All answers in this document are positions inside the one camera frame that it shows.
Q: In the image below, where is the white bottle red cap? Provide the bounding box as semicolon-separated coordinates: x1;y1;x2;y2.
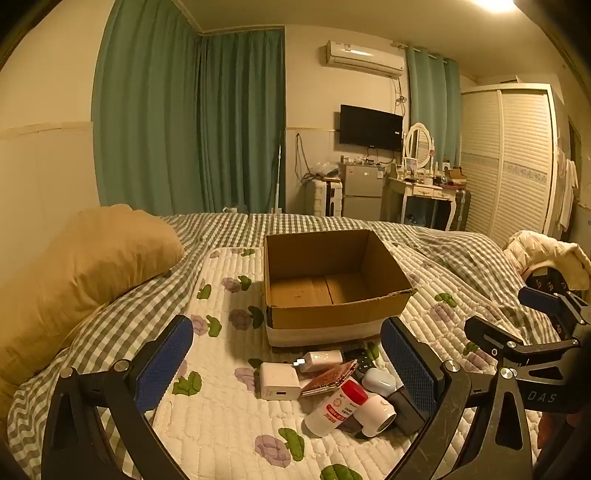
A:
304;380;369;437

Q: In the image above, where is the red patterned wallet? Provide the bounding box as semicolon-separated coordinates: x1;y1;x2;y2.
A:
301;359;358;397

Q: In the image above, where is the white power bank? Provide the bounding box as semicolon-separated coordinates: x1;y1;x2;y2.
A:
293;350;342;373

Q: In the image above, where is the white square charger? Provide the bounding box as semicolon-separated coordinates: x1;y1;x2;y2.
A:
259;362;301;401

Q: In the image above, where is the black remote control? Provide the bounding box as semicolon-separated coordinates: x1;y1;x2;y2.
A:
344;348;376;376

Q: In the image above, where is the white puffy jacket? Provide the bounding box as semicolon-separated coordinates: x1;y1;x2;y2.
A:
503;230;591;291

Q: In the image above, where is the grey checkered bed sheet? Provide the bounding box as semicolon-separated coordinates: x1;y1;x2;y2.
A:
8;213;557;479

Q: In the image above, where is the hanging white towel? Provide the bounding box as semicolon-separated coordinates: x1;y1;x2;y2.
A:
558;150;579;232

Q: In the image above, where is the white floral quilted mat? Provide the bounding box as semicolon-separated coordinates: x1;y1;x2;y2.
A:
149;246;541;480

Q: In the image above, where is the brown cardboard box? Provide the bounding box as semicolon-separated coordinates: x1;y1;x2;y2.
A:
263;229;414;348

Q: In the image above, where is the white louvered wardrobe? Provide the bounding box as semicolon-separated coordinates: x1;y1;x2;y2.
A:
460;83;558;247

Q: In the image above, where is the white vanity table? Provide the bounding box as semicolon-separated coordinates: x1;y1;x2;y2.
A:
380;177;457;231

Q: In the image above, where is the tan pillow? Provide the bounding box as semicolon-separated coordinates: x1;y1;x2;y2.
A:
1;204;184;411

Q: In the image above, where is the white oval vanity mirror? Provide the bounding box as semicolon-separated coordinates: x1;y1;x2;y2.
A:
403;122;435;171

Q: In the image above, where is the silver mini fridge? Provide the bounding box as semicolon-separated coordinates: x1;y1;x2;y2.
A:
341;164;385;221

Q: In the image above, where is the white suitcase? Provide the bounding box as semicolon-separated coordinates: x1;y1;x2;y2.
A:
305;179;342;217

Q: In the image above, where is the green curtain right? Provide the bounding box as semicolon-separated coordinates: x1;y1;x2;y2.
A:
406;46;462;167

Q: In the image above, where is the green curtain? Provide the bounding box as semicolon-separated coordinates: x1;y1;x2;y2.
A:
91;1;286;215
406;46;462;167

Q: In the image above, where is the white mop stick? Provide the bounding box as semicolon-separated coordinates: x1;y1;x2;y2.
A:
272;132;283;214

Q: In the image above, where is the white air conditioner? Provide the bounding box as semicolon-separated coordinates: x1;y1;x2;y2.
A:
325;41;405;78

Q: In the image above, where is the green curtain left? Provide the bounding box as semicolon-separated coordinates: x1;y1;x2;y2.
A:
91;1;286;215

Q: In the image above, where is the black wall television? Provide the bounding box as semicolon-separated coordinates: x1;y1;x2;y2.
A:
339;105;404;152

